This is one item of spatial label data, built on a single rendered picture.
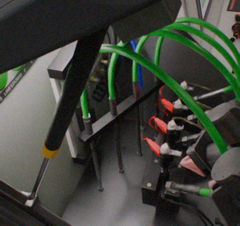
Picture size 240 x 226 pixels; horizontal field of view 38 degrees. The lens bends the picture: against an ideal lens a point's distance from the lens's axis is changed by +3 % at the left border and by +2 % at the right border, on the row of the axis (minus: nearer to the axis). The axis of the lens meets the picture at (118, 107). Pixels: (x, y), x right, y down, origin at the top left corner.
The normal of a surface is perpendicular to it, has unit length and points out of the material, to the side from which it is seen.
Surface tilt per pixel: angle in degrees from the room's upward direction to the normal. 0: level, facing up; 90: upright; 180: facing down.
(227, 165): 52
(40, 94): 90
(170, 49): 90
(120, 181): 0
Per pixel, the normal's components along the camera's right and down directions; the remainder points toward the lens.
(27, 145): 0.95, 0.17
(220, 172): -0.75, -0.65
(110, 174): -0.08, -0.71
